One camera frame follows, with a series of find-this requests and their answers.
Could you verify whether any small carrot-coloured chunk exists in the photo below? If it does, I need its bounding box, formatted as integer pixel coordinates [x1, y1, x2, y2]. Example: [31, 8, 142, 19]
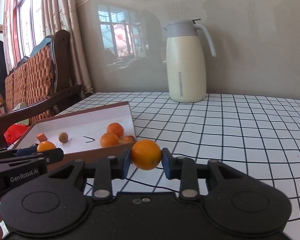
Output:
[37, 133, 47, 142]

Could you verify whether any peeled orange fruit piece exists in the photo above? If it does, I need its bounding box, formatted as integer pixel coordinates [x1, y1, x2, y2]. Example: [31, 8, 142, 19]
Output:
[119, 135, 136, 144]

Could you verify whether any orange kumquat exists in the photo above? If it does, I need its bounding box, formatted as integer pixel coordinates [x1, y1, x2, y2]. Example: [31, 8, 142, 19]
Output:
[131, 139, 162, 171]
[100, 132, 120, 148]
[37, 141, 56, 152]
[107, 122, 125, 138]

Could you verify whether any white shallow box brown rim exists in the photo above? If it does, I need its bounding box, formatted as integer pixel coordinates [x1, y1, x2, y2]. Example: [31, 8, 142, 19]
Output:
[12, 102, 135, 172]

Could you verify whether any checkered white tablecloth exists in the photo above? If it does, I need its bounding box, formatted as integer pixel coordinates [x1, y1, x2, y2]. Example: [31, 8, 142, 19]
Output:
[65, 92, 300, 239]

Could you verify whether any pale green cup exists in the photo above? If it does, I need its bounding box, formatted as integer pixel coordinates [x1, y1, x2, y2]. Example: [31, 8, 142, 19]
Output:
[13, 102, 30, 126]

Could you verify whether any red plastic bag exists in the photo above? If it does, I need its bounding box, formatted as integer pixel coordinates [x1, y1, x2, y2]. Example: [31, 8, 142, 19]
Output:
[4, 124, 29, 146]

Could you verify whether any orange woven sofa cushion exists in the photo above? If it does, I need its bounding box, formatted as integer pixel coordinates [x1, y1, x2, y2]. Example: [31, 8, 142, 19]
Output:
[5, 45, 54, 112]

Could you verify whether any cream thermos jug grey lid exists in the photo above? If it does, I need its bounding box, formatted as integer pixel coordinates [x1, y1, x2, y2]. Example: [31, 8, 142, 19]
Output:
[164, 18, 217, 103]

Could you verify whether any beige patterned curtain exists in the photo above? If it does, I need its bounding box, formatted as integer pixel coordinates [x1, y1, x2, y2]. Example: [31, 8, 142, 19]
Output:
[42, 0, 94, 97]

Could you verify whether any dark wooden sofa frame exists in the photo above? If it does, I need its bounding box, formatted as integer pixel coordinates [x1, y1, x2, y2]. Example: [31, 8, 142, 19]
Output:
[0, 30, 82, 148]

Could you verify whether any dark brown chestnut fruit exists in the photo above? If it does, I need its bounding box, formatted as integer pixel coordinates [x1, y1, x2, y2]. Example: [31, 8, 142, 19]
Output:
[58, 132, 69, 144]

